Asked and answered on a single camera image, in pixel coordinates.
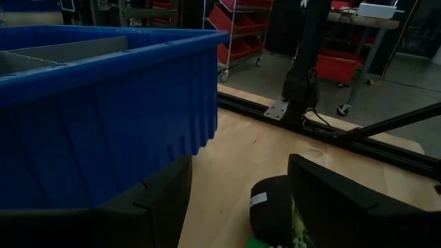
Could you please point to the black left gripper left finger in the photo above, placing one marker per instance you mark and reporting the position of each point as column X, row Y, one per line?
column 138, row 224

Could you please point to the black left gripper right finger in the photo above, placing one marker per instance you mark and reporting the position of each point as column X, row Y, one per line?
column 344, row 220

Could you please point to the potted succulent plant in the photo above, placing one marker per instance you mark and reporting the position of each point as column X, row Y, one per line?
column 272, row 213

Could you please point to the green block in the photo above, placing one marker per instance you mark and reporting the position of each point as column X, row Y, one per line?
column 256, row 243

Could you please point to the large blue plastic bin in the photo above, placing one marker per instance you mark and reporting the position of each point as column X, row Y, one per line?
column 103, row 131

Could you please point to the short grey slotted divider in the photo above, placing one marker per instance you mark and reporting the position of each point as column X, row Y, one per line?
column 76, row 50

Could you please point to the red storage bin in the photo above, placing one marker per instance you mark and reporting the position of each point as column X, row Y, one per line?
column 248, row 2
column 237, row 51
column 336, row 65
column 231, row 22

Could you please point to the white box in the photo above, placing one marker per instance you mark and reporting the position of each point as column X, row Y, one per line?
column 377, row 10

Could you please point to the white metal bracket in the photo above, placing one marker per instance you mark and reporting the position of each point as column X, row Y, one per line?
column 275, row 109

